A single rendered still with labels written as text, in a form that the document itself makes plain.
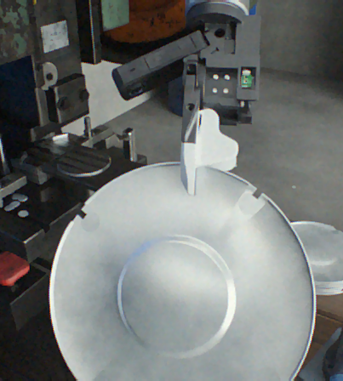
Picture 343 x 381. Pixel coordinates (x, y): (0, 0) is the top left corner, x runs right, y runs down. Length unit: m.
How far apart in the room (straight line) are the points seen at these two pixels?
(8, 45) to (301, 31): 3.58
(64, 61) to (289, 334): 0.76
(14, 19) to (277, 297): 0.65
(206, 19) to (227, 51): 0.04
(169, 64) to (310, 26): 3.74
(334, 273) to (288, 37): 3.14
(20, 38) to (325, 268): 1.02
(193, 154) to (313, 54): 3.83
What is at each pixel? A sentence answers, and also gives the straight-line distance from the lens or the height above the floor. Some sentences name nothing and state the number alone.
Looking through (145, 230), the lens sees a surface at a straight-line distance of 0.52.
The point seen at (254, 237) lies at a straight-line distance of 0.50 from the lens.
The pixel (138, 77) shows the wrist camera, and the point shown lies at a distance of 0.54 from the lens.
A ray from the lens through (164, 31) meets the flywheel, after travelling 1.26.
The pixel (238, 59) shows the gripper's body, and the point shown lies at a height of 1.16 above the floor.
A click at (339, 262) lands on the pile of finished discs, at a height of 0.40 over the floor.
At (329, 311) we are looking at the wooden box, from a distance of 1.38.
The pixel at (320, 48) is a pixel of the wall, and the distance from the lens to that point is 4.26.
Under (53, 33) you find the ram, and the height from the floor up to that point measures 1.07.
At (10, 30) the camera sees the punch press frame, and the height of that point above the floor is 1.11.
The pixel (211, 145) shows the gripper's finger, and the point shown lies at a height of 1.08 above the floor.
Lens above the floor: 1.30
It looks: 33 degrees down
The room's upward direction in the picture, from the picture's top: straight up
